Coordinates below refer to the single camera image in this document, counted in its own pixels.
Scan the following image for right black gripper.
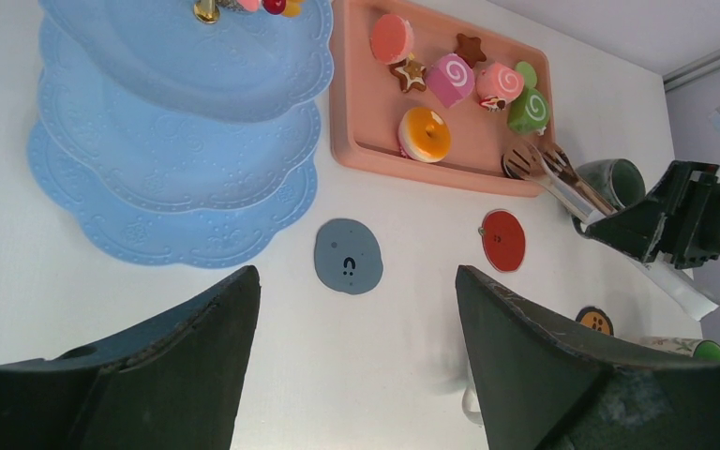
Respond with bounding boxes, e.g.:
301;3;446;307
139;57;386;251
583;160;720;269

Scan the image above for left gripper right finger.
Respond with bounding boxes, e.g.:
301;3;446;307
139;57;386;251
456;265;720;449

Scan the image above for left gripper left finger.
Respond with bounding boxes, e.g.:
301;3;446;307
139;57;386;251
0;265;261;449

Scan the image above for dark green ceramic mug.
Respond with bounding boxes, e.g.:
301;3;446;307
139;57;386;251
573;158;646;239

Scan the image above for metal serving tongs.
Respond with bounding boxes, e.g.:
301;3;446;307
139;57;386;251
502;140;720;321

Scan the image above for green swirl roll cake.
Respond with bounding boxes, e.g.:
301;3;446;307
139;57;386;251
507;87;551;136

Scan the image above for light pink swirl roll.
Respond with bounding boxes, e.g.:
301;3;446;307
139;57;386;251
475;63;525;103

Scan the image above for blue three-tier cake stand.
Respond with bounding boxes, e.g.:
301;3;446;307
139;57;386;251
27;1;334;269

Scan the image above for cream ceramic mug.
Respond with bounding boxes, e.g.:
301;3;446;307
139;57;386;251
461;364;484;427

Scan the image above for orange round coaster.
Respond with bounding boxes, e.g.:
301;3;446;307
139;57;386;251
576;306;614;336

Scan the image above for red round coaster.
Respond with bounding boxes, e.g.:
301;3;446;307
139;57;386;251
478;209;527;273

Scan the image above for floral mug green inside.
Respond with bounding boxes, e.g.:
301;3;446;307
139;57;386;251
636;337;720;362

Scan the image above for green round macaron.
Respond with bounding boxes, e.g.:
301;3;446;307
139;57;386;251
515;61;538;88

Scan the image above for small strawberry pastry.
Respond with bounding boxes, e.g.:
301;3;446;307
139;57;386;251
479;96;508;112

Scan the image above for blue-grey round coaster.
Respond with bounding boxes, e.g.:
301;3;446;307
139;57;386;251
314;218;383;295

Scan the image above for orange glazed donut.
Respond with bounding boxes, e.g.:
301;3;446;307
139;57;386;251
397;107;452;164

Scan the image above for pink swirl roll cake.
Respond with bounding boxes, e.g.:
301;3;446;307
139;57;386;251
426;52;475;108

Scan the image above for brown star cookie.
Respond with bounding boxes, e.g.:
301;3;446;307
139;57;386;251
455;33;488;68

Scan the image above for pink dessert tray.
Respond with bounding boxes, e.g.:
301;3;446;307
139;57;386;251
330;1;553;197

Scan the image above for iced star cookie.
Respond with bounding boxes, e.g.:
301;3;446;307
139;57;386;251
389;58;427;94

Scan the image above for pink cake slice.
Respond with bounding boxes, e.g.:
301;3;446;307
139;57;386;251
370;13;414;65

